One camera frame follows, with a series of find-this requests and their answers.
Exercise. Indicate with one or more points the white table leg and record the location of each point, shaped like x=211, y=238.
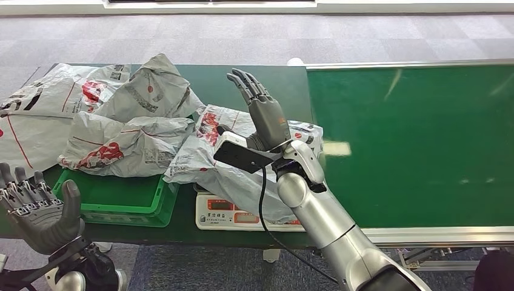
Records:
x=272, y=255
x=103, y=246

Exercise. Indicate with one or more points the green plastic crate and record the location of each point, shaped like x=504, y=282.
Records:
x=120, y=197

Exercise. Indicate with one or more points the white weighing scale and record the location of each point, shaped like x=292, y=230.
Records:
x=225, y=215

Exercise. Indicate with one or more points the crumpled grey mailer bag, barcode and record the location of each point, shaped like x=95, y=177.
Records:
x=152, y=92

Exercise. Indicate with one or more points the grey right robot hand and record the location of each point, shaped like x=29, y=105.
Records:
x=267, y=116

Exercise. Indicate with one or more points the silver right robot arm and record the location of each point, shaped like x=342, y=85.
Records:
x=325, y=217

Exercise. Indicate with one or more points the green conveyor belt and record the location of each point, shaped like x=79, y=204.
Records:
x=409, y=140

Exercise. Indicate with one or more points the black object on floor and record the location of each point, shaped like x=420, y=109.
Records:
x=496, y=271

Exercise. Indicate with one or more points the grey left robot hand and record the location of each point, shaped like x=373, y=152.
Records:
x=44, y=221

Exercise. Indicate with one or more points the white round knob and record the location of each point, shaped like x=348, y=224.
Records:
x=295, y=62

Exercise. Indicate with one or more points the aluminium conveyor frame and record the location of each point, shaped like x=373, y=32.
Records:
x=433, y=235

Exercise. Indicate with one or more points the crumpled grey mailer bag, red logo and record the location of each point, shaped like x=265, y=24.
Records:
x=128, y=144

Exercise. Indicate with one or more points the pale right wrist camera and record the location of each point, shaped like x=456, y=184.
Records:
x=237, y=150

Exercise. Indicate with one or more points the large flat grey mailer bag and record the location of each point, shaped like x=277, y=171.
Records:
x=40, y=108

